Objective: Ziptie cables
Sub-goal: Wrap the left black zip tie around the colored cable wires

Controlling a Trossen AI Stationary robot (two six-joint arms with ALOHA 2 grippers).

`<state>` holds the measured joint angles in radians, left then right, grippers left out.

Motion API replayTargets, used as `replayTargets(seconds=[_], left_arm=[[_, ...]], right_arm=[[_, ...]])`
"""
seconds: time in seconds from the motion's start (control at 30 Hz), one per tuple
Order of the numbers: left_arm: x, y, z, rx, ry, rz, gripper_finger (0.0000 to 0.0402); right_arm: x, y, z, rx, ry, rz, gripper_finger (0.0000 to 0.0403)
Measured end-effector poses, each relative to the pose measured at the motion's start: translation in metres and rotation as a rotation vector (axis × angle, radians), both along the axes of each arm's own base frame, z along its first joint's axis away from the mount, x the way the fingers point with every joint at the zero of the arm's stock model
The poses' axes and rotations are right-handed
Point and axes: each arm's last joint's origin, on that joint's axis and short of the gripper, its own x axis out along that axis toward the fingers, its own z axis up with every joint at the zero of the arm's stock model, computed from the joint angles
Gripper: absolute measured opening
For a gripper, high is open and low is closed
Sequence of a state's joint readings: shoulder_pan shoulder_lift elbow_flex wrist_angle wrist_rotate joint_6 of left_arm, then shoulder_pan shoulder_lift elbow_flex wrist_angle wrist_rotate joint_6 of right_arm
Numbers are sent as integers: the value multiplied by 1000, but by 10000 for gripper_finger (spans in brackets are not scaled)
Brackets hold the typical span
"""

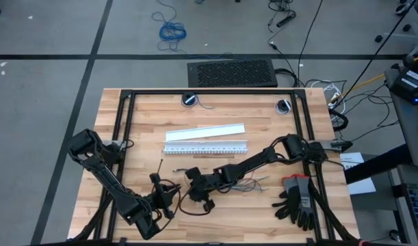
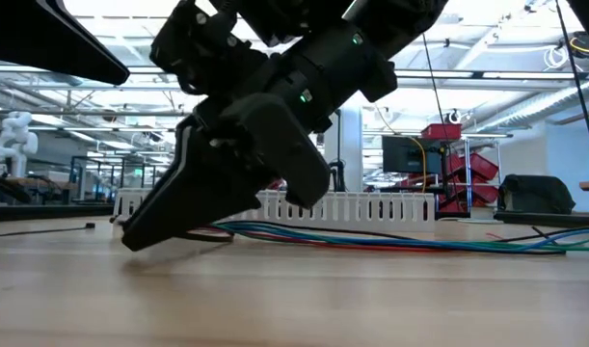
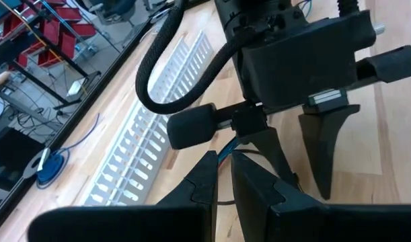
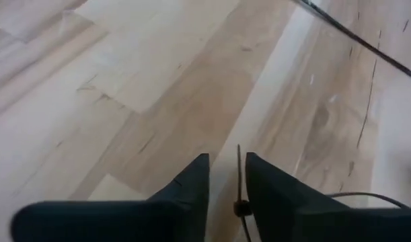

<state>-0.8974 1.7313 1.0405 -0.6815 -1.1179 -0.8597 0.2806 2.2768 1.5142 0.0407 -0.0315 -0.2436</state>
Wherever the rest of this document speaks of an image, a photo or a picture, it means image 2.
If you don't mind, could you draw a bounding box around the red storage bin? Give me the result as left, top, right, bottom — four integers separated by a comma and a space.
438, 182, 500, 214
446, 152, 500, 182

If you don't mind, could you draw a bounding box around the black metal rig frame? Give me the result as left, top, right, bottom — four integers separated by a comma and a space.
335, 108, 342, 192

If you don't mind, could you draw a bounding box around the black ceiling cable reel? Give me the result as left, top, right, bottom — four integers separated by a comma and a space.
569, 31, 589, 60

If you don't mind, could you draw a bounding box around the red box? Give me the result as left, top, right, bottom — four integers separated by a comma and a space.
421, 122, 463, 141

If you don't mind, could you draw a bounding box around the dark background table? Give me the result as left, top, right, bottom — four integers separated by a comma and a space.
494, 211, 589, 227
0, 204, 115, 223

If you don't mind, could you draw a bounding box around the multicoloured cable bundle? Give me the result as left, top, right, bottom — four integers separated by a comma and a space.
204, 226, 517, 253
254, 222, 589, 256
211, 222, 589, 254

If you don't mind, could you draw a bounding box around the black monitor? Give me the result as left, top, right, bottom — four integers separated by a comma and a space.
382, 135, 444, 175

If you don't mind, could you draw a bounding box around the white slotted cable duct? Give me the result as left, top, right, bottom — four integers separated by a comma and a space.
113, 188, 436, 233

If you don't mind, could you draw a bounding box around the metal shelf rack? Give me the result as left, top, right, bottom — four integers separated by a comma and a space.
460, 133, 513, 213

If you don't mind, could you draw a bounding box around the yellow hanging cable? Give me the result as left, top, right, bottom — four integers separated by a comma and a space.
408, 136, 428, 194

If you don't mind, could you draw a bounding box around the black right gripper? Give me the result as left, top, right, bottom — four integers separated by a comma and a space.
195, 21, 399, 209

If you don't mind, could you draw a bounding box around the thin black hanging cable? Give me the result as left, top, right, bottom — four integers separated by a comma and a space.
421, 33, 457, 203
553, 0, 589, 182

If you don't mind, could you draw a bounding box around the white building column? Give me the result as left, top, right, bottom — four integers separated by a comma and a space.
330, 95, 364, 194

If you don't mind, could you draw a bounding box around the black metal workstation frame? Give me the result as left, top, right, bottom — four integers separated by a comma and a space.
69, 154, 158, 202

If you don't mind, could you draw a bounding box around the black bag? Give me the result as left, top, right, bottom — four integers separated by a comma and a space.
495, 173, 576, 216

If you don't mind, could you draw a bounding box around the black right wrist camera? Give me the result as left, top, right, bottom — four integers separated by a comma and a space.
148, 0, 270, 96

